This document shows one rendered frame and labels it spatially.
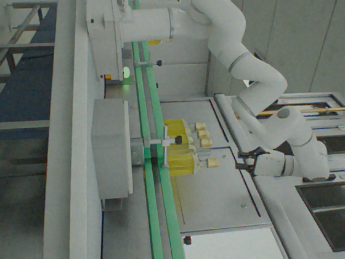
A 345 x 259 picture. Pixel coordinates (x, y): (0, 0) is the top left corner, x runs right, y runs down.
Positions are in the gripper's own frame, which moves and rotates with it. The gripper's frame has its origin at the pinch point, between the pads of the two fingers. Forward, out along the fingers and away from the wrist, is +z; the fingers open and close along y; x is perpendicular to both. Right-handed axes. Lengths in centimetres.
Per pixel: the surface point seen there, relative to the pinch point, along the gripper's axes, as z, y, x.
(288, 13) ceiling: -73, -27, -303
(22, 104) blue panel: 85, 13, -4
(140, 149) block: 35.0, 13.0, 15.0
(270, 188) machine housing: -13.6, -12.7, 0.0
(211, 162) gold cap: 11.2, 1.2, 4.1
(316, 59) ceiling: -94, -48, -226
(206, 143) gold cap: 13.6, 0.9, -7.0
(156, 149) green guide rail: 31.4, 6.1, 5.9
